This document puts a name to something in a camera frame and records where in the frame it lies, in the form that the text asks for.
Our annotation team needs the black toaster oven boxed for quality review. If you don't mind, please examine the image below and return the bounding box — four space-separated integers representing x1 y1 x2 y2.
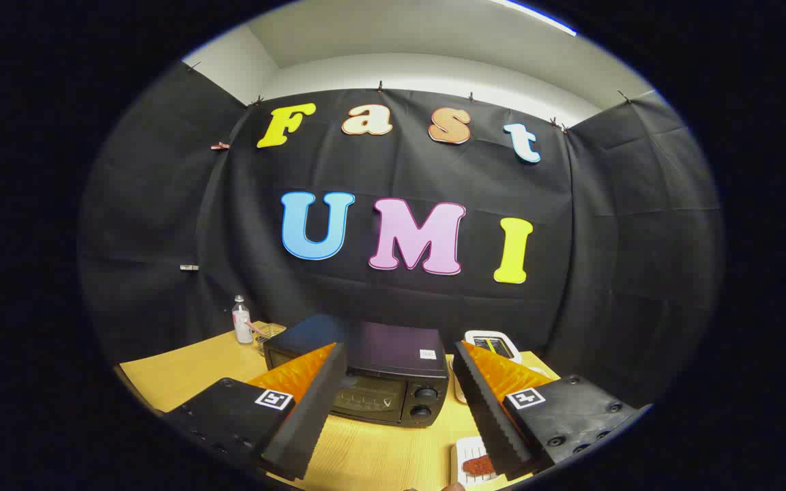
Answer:
263 314 450 428

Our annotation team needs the tall white appliance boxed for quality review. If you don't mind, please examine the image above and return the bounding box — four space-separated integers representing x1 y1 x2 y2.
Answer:
449 330 522 404

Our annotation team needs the small clear glass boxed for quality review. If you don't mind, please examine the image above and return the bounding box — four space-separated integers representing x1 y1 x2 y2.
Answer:
254 323 286 357

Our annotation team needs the clear plastic bottle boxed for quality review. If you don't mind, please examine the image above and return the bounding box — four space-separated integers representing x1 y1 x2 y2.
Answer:
231 295 254 344

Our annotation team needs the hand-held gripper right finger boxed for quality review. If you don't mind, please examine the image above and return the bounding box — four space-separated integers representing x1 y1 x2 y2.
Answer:
452 341 639 481

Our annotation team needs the white rectangular tray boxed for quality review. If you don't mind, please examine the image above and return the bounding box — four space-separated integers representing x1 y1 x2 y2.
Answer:
450 436 503 486

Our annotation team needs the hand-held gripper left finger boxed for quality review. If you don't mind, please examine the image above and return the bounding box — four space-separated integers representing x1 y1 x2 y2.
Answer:
161 342 348 481

